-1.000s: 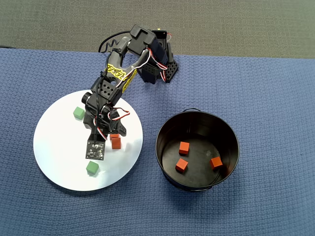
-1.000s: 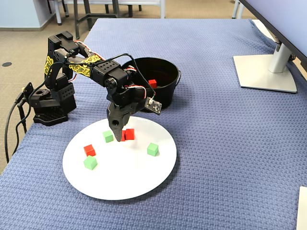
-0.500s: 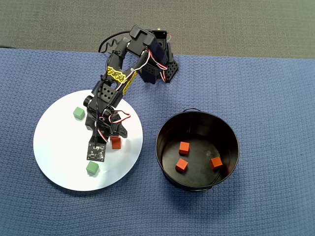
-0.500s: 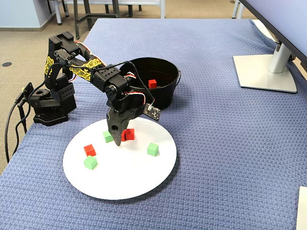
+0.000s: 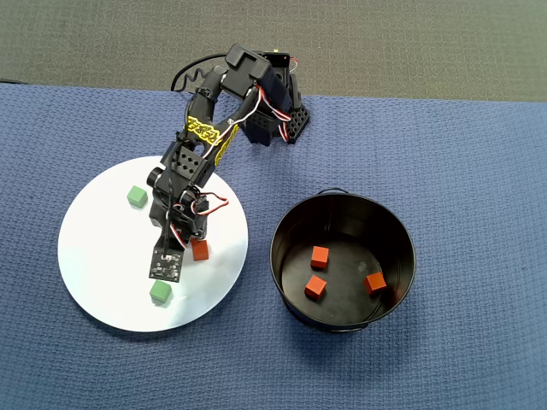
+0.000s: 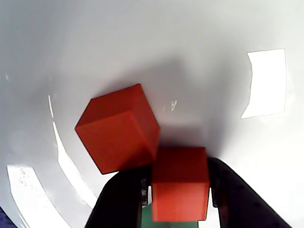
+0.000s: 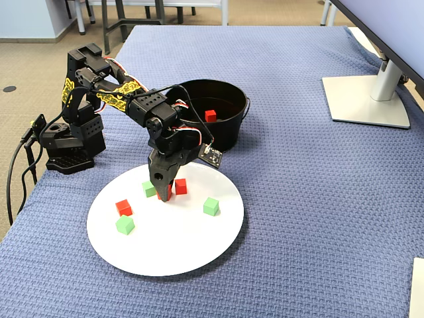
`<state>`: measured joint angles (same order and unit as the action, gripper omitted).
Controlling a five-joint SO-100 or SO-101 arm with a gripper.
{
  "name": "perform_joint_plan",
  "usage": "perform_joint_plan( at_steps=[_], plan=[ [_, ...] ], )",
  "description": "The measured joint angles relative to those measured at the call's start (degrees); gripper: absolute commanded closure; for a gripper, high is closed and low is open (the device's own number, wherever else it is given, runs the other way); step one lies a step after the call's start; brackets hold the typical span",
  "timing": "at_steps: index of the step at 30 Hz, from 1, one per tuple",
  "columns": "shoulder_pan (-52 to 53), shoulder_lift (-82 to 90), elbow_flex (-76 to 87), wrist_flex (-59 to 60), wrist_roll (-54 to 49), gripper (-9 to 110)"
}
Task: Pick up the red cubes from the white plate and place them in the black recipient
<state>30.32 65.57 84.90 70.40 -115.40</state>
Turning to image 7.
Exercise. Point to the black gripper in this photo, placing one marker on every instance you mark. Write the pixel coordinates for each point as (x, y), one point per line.
(161, 171)

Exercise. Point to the red cube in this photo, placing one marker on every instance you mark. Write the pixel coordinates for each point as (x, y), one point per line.
(124, 207)
(168, 195)
(210, 116)
(181, 187)

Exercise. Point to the white round plate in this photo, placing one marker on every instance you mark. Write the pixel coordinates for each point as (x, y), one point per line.
(165, 245)

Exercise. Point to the green cube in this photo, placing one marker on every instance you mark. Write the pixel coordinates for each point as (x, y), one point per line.
(148, 189)
(210, 206)
(125, 225)

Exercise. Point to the black metal bucket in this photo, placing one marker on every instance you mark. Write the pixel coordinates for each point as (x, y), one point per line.
(228, 132)

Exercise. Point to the blue woven table cloth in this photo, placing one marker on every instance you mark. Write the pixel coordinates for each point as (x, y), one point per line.
(298, 198)

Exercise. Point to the dark chair legs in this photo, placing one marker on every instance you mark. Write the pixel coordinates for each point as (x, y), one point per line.
(180, 15)

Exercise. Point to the white table leg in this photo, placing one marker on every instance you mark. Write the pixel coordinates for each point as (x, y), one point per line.
(224, 13)

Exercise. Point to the white furniture leg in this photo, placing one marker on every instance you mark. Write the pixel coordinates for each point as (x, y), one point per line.
(81, 20)

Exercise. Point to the black floor disc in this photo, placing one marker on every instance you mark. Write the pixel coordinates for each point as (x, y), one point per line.
(9, 88)

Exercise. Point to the silver monitor stand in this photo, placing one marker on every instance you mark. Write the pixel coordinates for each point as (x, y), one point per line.
(364, 102)

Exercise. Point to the white furniture legs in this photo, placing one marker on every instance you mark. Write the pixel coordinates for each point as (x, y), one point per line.
(332, 16)

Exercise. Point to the monitor screen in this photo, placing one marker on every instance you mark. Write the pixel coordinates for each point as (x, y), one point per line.
(397, 26)

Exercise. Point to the white sheet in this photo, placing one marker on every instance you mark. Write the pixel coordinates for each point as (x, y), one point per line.
(418, 291)

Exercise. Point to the black camera circuit board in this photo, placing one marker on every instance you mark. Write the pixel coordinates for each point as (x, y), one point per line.
(212, 154)

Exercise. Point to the grey metal table frame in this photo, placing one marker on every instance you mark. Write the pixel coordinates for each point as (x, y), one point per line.
(106, 33)

